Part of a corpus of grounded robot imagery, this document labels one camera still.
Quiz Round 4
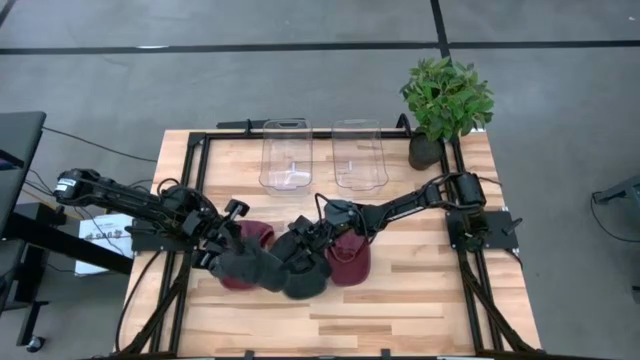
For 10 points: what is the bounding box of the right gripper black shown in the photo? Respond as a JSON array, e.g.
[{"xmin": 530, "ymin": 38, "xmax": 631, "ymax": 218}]
[{"xmin": 283, "ymin": 214, "xmax": 335, "ymax": 274}]

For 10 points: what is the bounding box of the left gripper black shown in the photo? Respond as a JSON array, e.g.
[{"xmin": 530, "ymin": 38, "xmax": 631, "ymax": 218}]
[{"xmin": 192, "ymin": 198, "xmax": 251, "ymax": 269}]

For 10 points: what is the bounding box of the maroon baseball cap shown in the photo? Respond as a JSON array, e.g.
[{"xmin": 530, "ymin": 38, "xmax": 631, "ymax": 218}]
[
  {"xmin": 219, "ymin": 219, "xmax": 276, "ymax": 292},
  {"xmin": 324, "ymin": 229, "xmax": 372, "ymax": 287}
]

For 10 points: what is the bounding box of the dark grey baseball cap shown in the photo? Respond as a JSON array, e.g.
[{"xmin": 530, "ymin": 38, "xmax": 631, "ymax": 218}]
[
  {"xmin": 269, "ymin": 227, "xmax": 334, "ymax": 301},
  {"xmin": 207, "ymin": 237, "xmax": 291, "ymax": 294}
]

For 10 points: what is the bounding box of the clear plastic bin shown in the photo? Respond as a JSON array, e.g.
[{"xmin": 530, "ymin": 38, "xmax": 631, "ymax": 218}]
[
  {"xmin": 331, "ymin": 118, "xmax": 390, "ymax": 192},
  {"xmin": 258, "ymin": 118, "xmax": 315, "ymax": 196}
]

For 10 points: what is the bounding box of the white paper sheet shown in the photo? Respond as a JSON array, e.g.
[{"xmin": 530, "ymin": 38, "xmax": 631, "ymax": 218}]
[{"xmin": 74, "ymin": 213, "xmax": 139, "ymax": 277}]

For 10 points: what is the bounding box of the black plant pot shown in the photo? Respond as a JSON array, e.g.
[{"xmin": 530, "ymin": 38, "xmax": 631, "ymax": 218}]
[{"xmin": 407, "ymin": 130, "xmax": 446, "ymax": 172}]

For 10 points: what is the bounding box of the green leafy plant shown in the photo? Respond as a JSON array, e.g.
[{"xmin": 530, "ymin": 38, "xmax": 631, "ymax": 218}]
[{"xmin": 399, "ymin": 55, "xmax": 496, "ymax": 144}]

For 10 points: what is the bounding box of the black side desk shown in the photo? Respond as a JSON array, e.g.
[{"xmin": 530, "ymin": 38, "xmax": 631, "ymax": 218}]
[{"xmin": 0, "ymin": 110, "xmax": 134, "ymax": 351}]

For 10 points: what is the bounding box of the grey stand foot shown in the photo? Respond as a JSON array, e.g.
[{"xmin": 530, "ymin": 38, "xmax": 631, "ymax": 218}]
[{"xmin": 591, "ymin": 174, "xmax": 640, "ymax": 221}]

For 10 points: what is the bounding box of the black floor cable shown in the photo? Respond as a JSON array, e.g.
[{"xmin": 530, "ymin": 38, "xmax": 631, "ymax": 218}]
[{"xmin": 42, "ymin": 127, "xmax": 159, "ymax": 164}]

